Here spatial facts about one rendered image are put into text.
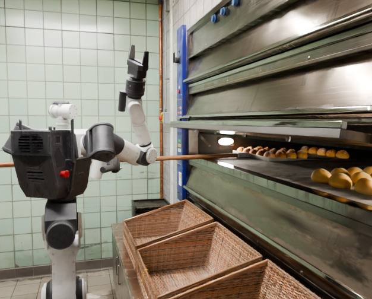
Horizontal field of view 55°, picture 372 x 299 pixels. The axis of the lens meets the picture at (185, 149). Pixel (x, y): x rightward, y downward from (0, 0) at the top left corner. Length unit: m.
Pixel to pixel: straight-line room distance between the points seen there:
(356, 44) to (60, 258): 1.47
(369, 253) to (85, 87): 2.82
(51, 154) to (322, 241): 1.05
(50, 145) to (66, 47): 2.10
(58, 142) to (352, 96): 1.09
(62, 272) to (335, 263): 1.18
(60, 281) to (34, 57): 2.21
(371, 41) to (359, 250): 0.60
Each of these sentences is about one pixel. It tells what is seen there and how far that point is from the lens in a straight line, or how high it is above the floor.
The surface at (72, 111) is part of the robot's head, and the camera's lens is 1.68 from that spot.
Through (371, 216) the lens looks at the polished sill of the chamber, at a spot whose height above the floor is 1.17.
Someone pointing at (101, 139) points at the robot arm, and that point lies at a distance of 1.52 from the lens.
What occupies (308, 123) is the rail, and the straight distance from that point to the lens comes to 1.07.
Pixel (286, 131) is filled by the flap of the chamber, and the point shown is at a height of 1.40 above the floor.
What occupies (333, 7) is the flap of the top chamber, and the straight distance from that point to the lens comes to 1.28.
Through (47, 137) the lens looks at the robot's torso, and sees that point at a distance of 1.50.
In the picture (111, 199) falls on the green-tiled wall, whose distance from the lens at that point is 3.53.
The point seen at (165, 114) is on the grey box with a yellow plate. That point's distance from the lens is 3.17.
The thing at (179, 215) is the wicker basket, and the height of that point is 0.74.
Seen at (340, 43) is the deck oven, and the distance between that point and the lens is 1.23.
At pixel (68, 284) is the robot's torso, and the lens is 1.83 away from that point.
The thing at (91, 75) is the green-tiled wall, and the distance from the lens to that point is 3.46.
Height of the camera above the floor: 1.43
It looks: 5 degrees down
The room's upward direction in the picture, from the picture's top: straight up
